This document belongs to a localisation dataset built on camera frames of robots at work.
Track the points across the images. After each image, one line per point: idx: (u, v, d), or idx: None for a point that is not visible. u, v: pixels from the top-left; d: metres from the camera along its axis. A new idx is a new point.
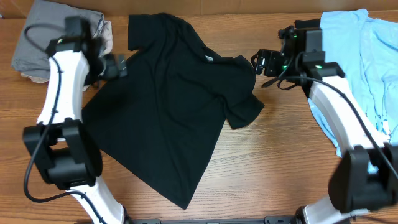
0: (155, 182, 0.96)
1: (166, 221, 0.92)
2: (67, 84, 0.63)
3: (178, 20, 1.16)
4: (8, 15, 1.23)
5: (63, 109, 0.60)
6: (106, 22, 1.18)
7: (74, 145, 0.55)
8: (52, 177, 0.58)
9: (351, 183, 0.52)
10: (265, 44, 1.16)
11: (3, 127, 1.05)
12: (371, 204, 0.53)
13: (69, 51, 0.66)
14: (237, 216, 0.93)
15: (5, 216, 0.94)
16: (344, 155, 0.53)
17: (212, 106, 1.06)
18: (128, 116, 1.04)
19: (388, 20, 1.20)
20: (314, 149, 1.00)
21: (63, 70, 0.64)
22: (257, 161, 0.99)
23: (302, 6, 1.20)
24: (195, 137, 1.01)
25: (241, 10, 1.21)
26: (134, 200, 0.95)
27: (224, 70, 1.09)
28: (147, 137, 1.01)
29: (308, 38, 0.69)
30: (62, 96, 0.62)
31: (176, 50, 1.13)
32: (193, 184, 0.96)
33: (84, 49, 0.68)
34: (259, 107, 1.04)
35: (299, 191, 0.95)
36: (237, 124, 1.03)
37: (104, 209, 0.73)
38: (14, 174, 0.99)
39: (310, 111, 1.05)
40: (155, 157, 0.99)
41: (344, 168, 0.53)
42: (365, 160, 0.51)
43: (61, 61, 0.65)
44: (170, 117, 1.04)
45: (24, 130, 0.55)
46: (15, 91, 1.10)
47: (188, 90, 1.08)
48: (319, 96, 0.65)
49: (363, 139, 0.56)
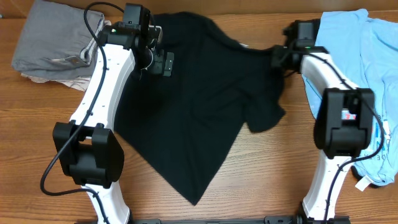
0: (158, 181, 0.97)
1: (166, 221, 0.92)
2: (109, 82, 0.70)
3: (204, 18, 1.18)
4: (7, 15, 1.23)
5: (97, 112, 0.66)
6: (106, 22, 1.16)
7: (98, 149, 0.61)
8: (73, 170, 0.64)
9: (329, 118, 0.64)
10: (265, 44, 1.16)
11: (2, 128, 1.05)
12: (346, 141, 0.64)
13: (120, 47, 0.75)
14: (237, 216, 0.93)
15: (5, 216, 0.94)
16: (324, 96, 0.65)
17: (232, 106, 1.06)
18: (150, 108, 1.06)
19: (388, 20, 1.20)
20: (314, 149, 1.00)
21: (107, 67, 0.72)
22: (256, 161, 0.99)
23: (301, 6, 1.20)
24: (212, 135, 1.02)
25: (241, 10, 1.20)
26: (134, 200, 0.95)
27: (247, 71, 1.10)
28: (166, 130, 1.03)
29: (300, 28, 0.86)
30: (102, 92, 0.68)
31: (203, 46, 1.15)
32: (206, 179, 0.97)
33: (135, 44, 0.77)
34: (280, 114, 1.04)
35: (299, 191, 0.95)
36: (257, 127, 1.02)
37: (111, 212, 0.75)
38: (13, 174, 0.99)
39: (310, 110, 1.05)
40: (171, 153, 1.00)
41: (324, 107, 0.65)
42: (340, 97, 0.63)
43: (110, 55, 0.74)
44: (191, 114, 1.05)
45: (56, 127, 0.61)
46: (15, 91, 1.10)
47: (209, 88, 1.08)
48: (308, 67, 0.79)
49: (340, 86, 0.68)
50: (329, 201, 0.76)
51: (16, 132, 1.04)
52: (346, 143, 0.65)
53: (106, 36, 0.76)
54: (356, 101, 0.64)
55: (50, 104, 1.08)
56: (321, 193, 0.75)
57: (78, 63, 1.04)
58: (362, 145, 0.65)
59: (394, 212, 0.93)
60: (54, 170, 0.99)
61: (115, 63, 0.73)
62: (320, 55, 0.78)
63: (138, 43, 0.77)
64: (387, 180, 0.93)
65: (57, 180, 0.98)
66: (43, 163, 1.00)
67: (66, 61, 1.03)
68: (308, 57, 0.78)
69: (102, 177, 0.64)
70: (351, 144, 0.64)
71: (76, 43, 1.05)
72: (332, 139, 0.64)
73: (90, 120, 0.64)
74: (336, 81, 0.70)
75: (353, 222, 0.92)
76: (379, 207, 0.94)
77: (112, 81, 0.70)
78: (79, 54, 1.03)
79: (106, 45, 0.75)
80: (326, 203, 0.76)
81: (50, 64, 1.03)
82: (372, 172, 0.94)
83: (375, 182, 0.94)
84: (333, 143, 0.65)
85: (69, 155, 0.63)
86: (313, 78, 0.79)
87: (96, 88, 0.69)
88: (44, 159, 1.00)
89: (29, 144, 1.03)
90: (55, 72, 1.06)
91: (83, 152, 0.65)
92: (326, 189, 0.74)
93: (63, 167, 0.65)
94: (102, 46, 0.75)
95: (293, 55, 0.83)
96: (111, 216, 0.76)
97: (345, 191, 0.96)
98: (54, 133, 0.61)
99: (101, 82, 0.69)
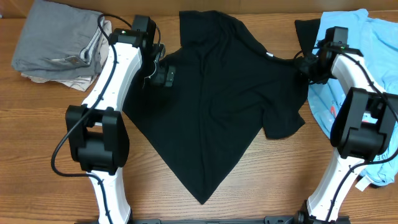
0: (158, 181, 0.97)
1: (166, 221, 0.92)
2: (119, 74, 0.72)
3: (232, 19, 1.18)
4: (7, 15, 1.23)
5: (108, 98, 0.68)
6: (106, 22, 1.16)
7: (109, 131, 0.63)
8: (80, 154, 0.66)
9: (349, 116, 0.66)
10: (265, 44, 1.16)
11: (2, 128, 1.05)
12: (363, 142, 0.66)
13: (129, 45, 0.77)
14: (237, 216, 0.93)
15: (5, 216, 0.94)
16: (348, 95, 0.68)
17: (252, 110, 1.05)
18: (168, 104, 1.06)
19: (388, 20, 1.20)
20: (314, 149, 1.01)
21: (119, 61, 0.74)
22: (256, 161, 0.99)
23: (302, 6, 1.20)
24: (229, 136, 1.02)
25: (241, 10, 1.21)
26: (134, 200, 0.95)
27: (269, 74, 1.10)
28: (183, 127, 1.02)
29: (335, 33, 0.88)
30: (112, 82, 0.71)
31: (231, 47, 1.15)
32: (217, 180, 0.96)
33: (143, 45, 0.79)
34: (298, 123, 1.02)
35: (300, 191, 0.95)
36: (273, 135, 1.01)
37: (114, 205, 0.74)
38: (14, 174, 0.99)
39: (310, 111, 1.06)
40: (188, 152, 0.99)
41: (347, 106, 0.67)
42: (365, 97, 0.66)
43: (120, 52, 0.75)
44: (210, 114, 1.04)
45: (69, 109, 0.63)
46: (15, 91, 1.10)
47: (227, 89, 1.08)
48: (339, 66, 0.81)
49: (367, 88, 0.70)
50: (335, 201, 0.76)
51: (15, 132, 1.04)
52: (363, 145, 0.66)
53: (117, 35, 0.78)
54: (380, 105, 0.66)
55: (50, 104, 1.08)
56: (328, 192, 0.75)
57: (78, 63, 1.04)
58: (379, 150, 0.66)
59: (394, 212, 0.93)
60: (53, 170, 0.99)
61: (125, 57, 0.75)
62: (353, 57, 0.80)
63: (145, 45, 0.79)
64: (387, 180, 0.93)
65: (57, 180, 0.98)
66: (43, 163, 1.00)
67: (66, 61, 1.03)
68: (341, 56, 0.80)
69: (109, 161, 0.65)
70: (367, 145, 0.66)
71: (76, 43, 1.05)
72: (349, 137, 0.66)
73: (101, 104, 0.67)
74: (364, 83, 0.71)
75: (353, 222, 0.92)
76: (379, 207, 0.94)
77: (120, 77, 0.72)
78: (79, 54, 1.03)
79: (117, 43, 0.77)
80: (331, 203, 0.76)
81: (50, 64, 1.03)
82: (372, 172, 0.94)
83: (375, 182, 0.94)
84: (349, 141, 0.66)
85: (79, 137, 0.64)
86: (341, 76, 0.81)
87: (106, 79, 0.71)
88: (44, 159, 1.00)
89: (29, 145, 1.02)
90: (55, 73, 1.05)
91: (92, 137, 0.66)
92: (333, 189, 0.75)
93: (71, 151, 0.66)
94: (113, 44, 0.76)
95: (327, 53, 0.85)
96: (113, 209, 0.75)
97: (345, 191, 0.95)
98: (66, 115, 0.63)
99: (111, 74, 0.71)
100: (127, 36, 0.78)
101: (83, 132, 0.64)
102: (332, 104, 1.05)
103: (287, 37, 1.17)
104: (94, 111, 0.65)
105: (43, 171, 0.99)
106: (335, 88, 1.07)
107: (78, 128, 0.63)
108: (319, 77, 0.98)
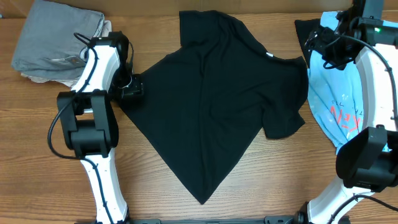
0: (158, 181, 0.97)
1: (166, 221, 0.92)
2: (101, 68, 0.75)
3: (231, 18, 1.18)
4: (7, 15, 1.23)
5: (94, 83, 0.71)
6: (106, 22, 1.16)
7: (99, 109, 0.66)
8: (74, 140, 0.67)
9: (360, 161, 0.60)
10: (265, 44, 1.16)
11: (2, 128, 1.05)
12: (372, 179, 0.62)
13: (107, 45, 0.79)
14: (237, 216, 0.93)
15: (5, 216, 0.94)
16: (365, 133, 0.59)
17: (250, 110, 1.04)
18: (167, 104, 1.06)
19: (388, 20, 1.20)
20: (314, 149, 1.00)
21: (99, 57, 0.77)
22: (256, 160, 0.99)
23: (302, 6, 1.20)
24: (228, 136, 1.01)
25: (242, 10, 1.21)
26: (133, 200, 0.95)
27: (268, 74, 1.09)
28: (181, 127, 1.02)
29: (366, 5, 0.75)
30: (95, 73, 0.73)
31: (231, 46, 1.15)
32: (217, 180, 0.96)
33: (118, 48, 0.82)
34: (298, 123, 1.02)
35: (299, 191, 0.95)
36: (273, 134, 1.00)
37: (111, 196, 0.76)
38: (14, 174, 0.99)
39: (310, 110, 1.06)
40: (188, 152, 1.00)
41: (360, 145, 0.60)
42: (382, 142, 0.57)
43: (100, 52, 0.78)
44: (209, 114, 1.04)
45: (60, 94, 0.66)
46: (15, 91, 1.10)
47: (227, 89, 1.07)
48: (364, 61, 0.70)
49: (390, 122, 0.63)
50: (335, 216, 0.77)
51: (16, 132, 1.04)
52: (371, 180, 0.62)
53: (94, 41, 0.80)
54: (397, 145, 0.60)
55: (51, 104, 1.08)
56: (329, 208, 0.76)
57: (78, 63, 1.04)
58: (389, 185, 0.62)
59: (394, 212, 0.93)
60: (54, 170, 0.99)
61: (105, 55, 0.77)
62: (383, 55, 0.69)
63: (120, 49, 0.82)
64: None
65: (56, 180, 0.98)
66: (43, 163, 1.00)
67: (66, 60, 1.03)
68: (369, 50, 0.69)
69: (101, 142, 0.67)
70: (375, 181, 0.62)
71: (76, 43, 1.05)
72: (358, 173, 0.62)
73: (88, 89, 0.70)
74: (386, 109, 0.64)
75: (353, 222, 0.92)
76: (379, 207, 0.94)
77: (101, 71, 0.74)
78: (79, 54, 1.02)
79: (96, 46, 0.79)
80: (331, 216, 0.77)
81: (50, 64, 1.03)
82: None
83: None
84: (356, 177, 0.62)
85: (71, 121, 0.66)
86: (362, 71, 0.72)
87: (88, 73, 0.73)
88: (44, 159, 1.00)
89: (29, 144, 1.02)
90: (55, 72, 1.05)
91: (83, 124, 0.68)
92: (334, 208, 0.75)
93: (65, 138, 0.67)
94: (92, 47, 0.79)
95: (354, 33, 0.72)
96: (111, 200, 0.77)
97: None
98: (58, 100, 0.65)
99: (92, 69, 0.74)
100: (104, 40, 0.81)
101: (74, 116, 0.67)
102: (332, 104, 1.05)
103: (287, 37, 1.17)
104: (81, 95, 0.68)
105: (43, 171, 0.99)
106: (335, 88, 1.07)
107: (69, 111, 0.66)
108: (339, 61, 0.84)
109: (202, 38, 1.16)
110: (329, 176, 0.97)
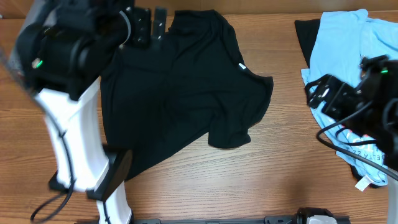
0: (158, 181, 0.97)
1: (166, 221, 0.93)
2: (74, 146, 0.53)
3: (223, 19, 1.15)
4: (8, 16, 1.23)
5: (81, 177, 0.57)
6: None
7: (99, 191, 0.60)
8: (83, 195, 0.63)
9: None
10: (265, 44, 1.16)
11: (2, 127, 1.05)
12: None
13: (62, 96, 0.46)
14: (237, 216, 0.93)
15: (5, 216, 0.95)
16: None
17: (201, 112, 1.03)
18: (126, 89, 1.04)
19: (388, 20, 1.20)
20: (314, 149, 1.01)
21: (55, 117, 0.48)
22: (256, 161, 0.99)
23: (302, 6, 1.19)
24: (172, 130, 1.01)
25: (242, 10, 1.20)
26: (134, 200, 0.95)
27: (231, 82, 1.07)
28: (132, 114, 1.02)
29: None
30: (74, 158, 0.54)
31: (211, 45, 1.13)
32: (142, 166, 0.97)
33: (79, 60, 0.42)
34: (244, 139, 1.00)
35: (298, 191, 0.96)
36: (216, 142, 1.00)
37: (114, 215, 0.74)
38: (12, 175, 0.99)
39: (310, 111, 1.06)
40: (126, 139, 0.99)
41: None
42: None
43: (50, 110, 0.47)
44: (164, 107, 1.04)
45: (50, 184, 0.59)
46: (14, 91, 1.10)
47: (186, 87, 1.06)
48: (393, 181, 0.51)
49: None
50: None
51: (15, 132, 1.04)
52: None
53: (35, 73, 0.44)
54: None
55: None
56: None
57: None
58: None
59: None
60: (53, 170, 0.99)
61: (77, 93, 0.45)
62: None
63: (84, 61, 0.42)
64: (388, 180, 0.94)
65: None
66: (43, 163, 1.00)
67: None
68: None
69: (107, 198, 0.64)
70: None
71: None
72: None
73: (79, 183, 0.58)
74: None
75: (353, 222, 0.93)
76: (380, 207, 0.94)
77: (79, 150, 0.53)
78: None
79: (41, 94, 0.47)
80: None
81: None
82: (373, 172, 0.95)
83: (375, 182, 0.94)
84: None
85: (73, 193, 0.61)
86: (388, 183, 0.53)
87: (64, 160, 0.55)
88: (44, 159, 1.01)
89: (29, 144, 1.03)
90: None
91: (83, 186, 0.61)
92: None
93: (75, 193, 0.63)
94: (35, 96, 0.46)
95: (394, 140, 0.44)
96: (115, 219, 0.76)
97: (345, 191, 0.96)
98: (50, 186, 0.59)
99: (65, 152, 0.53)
100: (56, 62, 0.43)
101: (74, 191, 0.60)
102: None
103: (287, 38, 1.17)
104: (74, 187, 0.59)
105: (43, 171, 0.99)
106: None
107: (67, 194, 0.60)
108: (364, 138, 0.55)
109: (187, 30, 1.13)
110: (329, 176, 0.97)
